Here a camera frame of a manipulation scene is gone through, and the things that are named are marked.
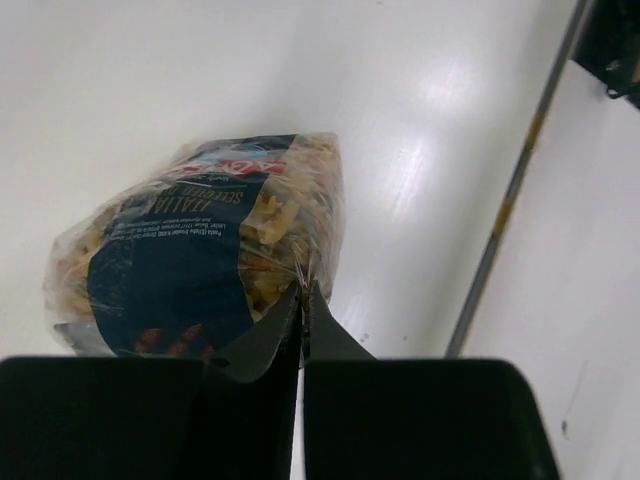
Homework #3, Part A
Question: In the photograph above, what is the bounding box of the aluminium table edge rail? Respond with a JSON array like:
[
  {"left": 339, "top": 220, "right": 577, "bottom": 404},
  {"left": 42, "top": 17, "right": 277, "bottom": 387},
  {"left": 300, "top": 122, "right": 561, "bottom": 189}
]
[{"left": 444, "top": 0, "right": 593, "bottom": 359}]

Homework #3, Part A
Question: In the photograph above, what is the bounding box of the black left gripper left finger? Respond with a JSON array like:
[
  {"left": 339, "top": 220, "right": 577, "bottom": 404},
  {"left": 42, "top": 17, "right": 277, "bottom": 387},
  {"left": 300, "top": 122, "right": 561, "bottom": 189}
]
[{"left": 1, "top": 286, "right": 300, "bottom": 479}]

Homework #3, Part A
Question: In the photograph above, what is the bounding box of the tricolor fusilli pasta bag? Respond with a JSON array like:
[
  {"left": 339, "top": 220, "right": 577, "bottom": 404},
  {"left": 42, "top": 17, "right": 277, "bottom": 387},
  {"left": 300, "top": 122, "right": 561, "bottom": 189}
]
[{"left": 43, "top": 132, "right": 344, "bottom": 382}]

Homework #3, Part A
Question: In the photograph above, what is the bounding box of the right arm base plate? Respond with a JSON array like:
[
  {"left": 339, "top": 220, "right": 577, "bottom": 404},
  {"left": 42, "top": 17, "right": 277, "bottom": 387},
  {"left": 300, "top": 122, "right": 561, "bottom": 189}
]
[{"left": 573, "top": 0, "right": 639, "bottom": 109}]

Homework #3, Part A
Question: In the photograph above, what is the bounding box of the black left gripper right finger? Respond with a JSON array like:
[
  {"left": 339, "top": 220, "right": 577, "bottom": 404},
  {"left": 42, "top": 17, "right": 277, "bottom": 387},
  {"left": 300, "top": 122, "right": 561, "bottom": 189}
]
[{"left": 300, "top": 282, "right": 560, "bottom": 479}]

